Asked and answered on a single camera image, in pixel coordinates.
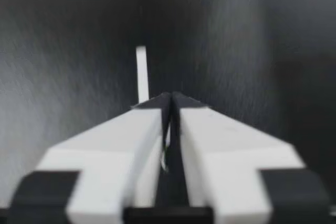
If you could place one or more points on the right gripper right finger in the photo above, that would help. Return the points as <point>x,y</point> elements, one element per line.
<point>231,161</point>

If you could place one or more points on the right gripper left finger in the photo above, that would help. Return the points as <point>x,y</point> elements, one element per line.
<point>110,155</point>

